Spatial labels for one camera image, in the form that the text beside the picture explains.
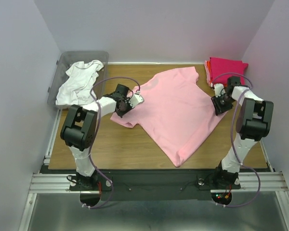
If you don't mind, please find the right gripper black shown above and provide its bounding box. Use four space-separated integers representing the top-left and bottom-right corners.
210 91 235 115

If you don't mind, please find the light pink t-shirt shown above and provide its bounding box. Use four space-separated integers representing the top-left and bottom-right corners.
110 67 224 167

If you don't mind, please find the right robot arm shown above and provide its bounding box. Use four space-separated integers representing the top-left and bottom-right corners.
211 72 274 188

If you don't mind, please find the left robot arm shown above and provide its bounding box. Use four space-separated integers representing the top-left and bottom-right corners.
60 84 143 190

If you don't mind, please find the pale pink folded t-shirt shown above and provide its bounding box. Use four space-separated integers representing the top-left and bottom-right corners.
204 61 211 86

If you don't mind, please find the magenta folded t-shirt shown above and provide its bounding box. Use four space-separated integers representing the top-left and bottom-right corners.
209 57 249 87

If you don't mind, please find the orange folded t-shirt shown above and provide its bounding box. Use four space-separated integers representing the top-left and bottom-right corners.
204 61 214 88

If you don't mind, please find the white t-shirt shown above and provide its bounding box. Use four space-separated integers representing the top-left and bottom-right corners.
55 60 104 106

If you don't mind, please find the clear plastic bin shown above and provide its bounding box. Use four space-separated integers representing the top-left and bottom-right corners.
47 51 109 109

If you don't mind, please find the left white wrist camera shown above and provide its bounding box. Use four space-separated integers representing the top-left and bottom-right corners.
129 90 144 108

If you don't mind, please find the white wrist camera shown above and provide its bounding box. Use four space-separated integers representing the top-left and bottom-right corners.
129 90 144 108
213 83 225 98

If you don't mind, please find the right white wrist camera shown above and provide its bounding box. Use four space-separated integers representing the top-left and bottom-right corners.
213 83 225 98

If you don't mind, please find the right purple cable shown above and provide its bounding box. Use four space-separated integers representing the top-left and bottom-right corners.
210 73 260 209

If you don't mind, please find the purple cable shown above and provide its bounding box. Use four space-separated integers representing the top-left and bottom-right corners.
80 76 142 209
210 73 260 209

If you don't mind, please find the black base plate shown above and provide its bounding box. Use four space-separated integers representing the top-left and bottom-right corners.
67 169 240 201

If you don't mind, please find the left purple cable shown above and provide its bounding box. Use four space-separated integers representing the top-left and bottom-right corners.
80 76 142 209

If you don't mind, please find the aluminium frame rail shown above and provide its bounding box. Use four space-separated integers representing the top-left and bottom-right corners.
18 105 74 231

